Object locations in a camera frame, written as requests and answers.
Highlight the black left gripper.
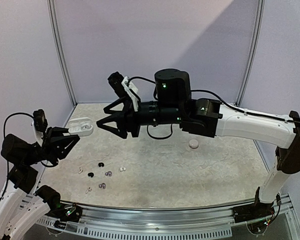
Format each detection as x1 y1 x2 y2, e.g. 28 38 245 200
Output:
22 125 80 165

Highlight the white oval charging case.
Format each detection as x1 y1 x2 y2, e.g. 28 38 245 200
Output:
67 117 94 137

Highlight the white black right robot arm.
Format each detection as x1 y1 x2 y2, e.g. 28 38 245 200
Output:
96 68 300 218

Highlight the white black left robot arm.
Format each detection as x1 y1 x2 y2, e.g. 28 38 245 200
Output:
0 127 83 240

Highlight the round white pink case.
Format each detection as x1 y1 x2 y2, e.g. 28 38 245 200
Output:
188 139 199 149

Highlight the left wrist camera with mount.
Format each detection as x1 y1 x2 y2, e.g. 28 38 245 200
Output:
31 109 48 145

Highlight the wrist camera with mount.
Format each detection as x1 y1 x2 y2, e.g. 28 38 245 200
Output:
31 109 48 145
107 71 141 112

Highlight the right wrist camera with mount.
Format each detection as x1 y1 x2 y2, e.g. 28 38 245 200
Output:
107 71 141 112

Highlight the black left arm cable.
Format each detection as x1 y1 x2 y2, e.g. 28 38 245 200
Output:
3 112 57 168

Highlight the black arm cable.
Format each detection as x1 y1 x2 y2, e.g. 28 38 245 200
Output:
129 76 300 158
3 112 57 168

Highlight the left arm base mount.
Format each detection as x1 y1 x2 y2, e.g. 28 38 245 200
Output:
46 203 83 223

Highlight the white slotted cable duct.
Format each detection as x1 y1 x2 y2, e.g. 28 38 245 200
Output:
36 216 233 240

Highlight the aluminium left frame post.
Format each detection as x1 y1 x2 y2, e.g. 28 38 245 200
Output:
47 0 78 107

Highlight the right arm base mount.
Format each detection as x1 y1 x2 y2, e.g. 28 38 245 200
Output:
232 202 275 223

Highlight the aluminium corner frame post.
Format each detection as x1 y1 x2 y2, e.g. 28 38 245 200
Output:
235 0 265 107

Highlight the aluminium front rail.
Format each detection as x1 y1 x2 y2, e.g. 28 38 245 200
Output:
19 193 293 230

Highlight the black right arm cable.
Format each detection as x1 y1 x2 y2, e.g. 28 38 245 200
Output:
129 76 300 158

